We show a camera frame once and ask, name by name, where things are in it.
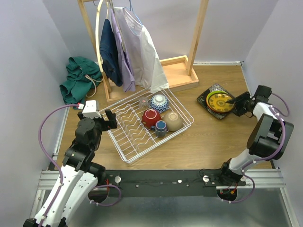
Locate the white t-shirt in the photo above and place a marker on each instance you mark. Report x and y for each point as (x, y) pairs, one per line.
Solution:
(144, 60)

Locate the white wire dish rack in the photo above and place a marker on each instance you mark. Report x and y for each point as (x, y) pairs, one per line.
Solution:
(131, 138)

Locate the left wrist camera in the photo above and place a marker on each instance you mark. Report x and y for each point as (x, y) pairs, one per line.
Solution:
(89, 110)

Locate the blue wire hanger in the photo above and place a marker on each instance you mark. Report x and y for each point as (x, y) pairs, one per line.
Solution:
(133, 11)

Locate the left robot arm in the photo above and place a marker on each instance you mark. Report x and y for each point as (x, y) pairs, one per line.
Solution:
(79, 174)

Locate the beige ceramic bowl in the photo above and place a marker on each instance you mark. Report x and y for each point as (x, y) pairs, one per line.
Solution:
(173, 121)

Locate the blue white patterned bowl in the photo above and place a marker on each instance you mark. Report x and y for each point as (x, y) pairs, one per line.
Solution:
(159, 103)

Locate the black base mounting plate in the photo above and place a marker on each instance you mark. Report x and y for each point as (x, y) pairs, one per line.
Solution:
(166, 183)

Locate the black floral square plate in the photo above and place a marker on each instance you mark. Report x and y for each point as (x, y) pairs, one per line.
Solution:
(202, 101)

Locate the amber glass plate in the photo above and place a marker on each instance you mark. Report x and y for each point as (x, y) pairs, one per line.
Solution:
(218, 103)

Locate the lime green plate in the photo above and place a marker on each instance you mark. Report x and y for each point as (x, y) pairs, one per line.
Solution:
(212, 93)

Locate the navy blue garment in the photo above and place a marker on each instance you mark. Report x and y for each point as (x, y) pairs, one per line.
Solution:
(109, 54)

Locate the clear glass cup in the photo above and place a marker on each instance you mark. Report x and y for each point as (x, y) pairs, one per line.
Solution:
(144, 103)

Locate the lavender shirt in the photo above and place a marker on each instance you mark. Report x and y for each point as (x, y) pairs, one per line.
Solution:
(123, 59)

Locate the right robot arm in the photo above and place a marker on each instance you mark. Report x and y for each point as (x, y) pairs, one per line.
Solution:
(268, 139)

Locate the red bowl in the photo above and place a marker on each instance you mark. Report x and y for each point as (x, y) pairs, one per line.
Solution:
(150, 117)

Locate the aluminium frame rail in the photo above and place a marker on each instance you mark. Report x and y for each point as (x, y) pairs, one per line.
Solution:
(50, 182)

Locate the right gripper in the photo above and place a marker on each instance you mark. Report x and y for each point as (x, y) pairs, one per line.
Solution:
(237, 101)

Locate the dark blue cup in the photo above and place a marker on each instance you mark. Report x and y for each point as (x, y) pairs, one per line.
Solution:
(160, 128)

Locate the green hoodie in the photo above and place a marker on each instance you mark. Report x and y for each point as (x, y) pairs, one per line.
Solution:
(83, 76)

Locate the wooden clothes rack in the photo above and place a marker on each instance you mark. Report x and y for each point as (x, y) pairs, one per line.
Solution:
(178, 70)

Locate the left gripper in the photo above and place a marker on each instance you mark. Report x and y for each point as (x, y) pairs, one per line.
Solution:
(104, 121)

